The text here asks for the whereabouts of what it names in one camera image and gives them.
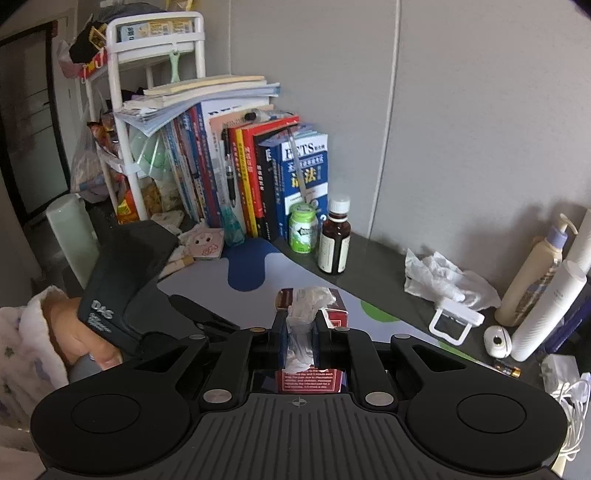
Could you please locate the white ribbed bottle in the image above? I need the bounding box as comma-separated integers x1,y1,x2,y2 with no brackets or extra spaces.
511,260,587,362

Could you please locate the white storage rack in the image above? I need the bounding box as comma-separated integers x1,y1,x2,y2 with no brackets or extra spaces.
85,11,206,222

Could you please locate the teal glass bottle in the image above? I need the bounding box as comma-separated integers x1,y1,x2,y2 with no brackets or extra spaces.
221,205,245,247

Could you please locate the tall white tube bottle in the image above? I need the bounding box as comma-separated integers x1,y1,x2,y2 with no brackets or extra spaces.
566,211,591,274

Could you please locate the printed desk mat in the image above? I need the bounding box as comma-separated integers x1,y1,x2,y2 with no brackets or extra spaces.
158,236,488,366

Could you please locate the black pen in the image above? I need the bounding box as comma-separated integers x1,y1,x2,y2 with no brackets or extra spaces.
221,128,236,208

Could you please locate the AA battery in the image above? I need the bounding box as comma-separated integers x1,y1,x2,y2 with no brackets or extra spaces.
493,360,522,378

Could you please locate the yellow book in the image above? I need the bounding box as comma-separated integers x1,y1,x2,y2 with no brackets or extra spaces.
233,122,259,238

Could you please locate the left hand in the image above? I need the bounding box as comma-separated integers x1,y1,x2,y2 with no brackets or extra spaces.
42,294,123,370

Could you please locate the white folding phone stand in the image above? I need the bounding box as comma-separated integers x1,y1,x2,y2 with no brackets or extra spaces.
429,298,485,346

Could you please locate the black book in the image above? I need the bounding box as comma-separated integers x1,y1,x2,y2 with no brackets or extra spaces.
254,127,293,242

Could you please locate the green gum bottle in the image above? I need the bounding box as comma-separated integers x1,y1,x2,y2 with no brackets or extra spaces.
288,203,318,254

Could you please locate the red medicine box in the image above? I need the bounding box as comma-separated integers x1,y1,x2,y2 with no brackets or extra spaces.
276,287,349,395

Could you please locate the row of blue books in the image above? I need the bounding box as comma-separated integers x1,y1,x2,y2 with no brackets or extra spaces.
160,104,222,228

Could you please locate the small white round device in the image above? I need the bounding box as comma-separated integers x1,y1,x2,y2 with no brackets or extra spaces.
483,325,512,359

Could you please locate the stack of paper booklets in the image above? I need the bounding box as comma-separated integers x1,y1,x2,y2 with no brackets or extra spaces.
114,75,280,137

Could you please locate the blue PETS book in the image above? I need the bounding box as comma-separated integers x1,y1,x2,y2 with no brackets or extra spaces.
264,125,329,240

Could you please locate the wipe tissue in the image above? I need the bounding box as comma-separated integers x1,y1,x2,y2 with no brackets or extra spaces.
283,287,335,374

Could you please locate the brown medicine bottle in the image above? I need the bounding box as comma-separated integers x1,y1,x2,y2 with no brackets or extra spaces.
318,195,352,275

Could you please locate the cream lotion pump bottle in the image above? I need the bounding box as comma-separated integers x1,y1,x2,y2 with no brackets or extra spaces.
495,213,578,328

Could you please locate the crumpled white tissue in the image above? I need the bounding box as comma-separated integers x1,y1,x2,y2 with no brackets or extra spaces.
405,249,501,311

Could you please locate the red book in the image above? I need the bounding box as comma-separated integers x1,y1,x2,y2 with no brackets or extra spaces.
242,111,300,224

